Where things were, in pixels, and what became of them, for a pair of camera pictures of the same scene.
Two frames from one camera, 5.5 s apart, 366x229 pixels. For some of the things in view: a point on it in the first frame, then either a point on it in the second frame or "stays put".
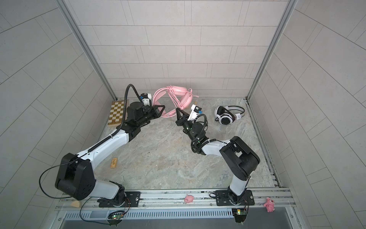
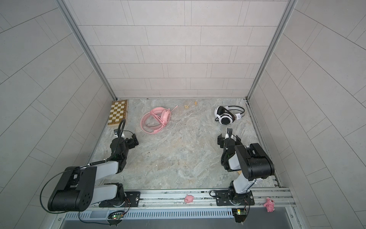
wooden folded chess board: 116,113 stays put
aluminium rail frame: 269,205 stays put
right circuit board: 240,214 stays put
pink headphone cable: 177,100 -> 163,122
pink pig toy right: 269,205 stays put
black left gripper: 155,111 -> 130,141
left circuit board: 116,215 stays put
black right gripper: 183,120 -> 221,140
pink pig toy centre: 188,199 stays put
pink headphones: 169,100 -> 153,121
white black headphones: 226,115 stays put
